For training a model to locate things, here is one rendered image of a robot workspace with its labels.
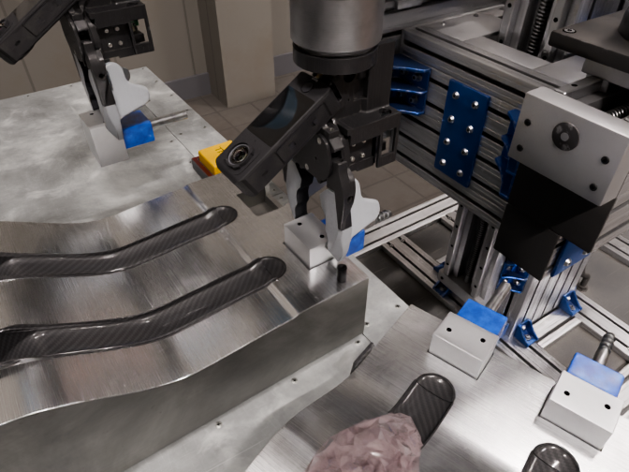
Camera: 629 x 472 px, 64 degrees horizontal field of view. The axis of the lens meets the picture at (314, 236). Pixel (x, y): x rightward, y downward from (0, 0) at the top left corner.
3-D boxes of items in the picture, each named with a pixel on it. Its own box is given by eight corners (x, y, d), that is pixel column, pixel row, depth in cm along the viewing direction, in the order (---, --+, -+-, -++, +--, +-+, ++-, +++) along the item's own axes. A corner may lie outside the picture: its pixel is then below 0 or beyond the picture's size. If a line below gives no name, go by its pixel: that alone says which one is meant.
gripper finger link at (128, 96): (164, 133, 63) (141, 56, 58) (116, 147, 60) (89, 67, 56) (155, 128, 65) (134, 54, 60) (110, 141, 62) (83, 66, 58)
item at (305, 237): (374, 219, 62) (378, 184, 59) (402, 241, 59) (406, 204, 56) (285, 260, 57) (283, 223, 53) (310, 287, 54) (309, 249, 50)
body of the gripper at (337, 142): (396, 169, 49) (412, 44, 41) (325, 198, 45) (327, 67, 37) (349, 136, 54) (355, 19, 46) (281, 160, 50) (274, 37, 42)
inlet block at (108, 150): (182, 125, 73) (175, 89, 69) (197, 139, 70) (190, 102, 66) (90, 151, 67) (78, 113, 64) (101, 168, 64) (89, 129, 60)
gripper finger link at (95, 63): (119, 105, 57) (92, 22, 53) (106, 109, 57) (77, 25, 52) (109, 99, 61) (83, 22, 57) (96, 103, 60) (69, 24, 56)
